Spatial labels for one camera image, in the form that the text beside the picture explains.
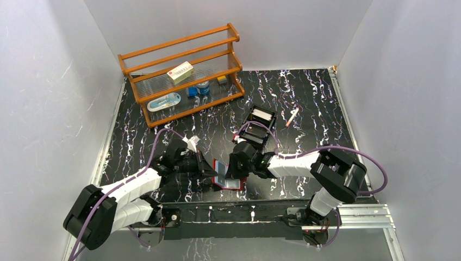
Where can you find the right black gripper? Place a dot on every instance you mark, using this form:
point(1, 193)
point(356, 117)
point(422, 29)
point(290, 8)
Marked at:
point(231, 172)

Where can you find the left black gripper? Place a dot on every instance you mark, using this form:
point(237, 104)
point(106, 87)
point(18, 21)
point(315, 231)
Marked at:
point(201, 167)

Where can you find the red card holder wallet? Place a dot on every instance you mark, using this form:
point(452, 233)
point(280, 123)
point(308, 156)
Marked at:
point(225, 183)

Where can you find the black plastic card tray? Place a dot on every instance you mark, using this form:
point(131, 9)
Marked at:
point(254, 130)

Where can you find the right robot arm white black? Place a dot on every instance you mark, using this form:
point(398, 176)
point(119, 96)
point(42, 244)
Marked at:
point(340, 175)

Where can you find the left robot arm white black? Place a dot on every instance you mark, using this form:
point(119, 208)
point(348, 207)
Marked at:
point(100, 211)

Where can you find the white card stack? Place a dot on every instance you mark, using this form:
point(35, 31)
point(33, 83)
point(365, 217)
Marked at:
point(261, 114)

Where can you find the small blue box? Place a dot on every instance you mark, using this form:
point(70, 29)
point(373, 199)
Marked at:
point(191, 91)

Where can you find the blue white round tin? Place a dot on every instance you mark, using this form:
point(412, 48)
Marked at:
point(203, 88)

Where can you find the white blue blister pack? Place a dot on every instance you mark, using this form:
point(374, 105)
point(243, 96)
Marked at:
point(164, 102)

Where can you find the white orange pen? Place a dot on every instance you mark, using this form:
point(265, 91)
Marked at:
point(294, 112)

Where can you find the small yellow black block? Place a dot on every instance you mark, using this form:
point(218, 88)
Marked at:
point(222, 80)

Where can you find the orange wooden shelf rack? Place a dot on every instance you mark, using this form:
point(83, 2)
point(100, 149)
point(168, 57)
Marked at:
point(210, 52)

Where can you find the white cardboard box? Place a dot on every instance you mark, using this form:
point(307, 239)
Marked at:
point(180, 73)

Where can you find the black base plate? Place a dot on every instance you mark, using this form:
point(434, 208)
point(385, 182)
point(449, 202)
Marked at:
point(238, 219)

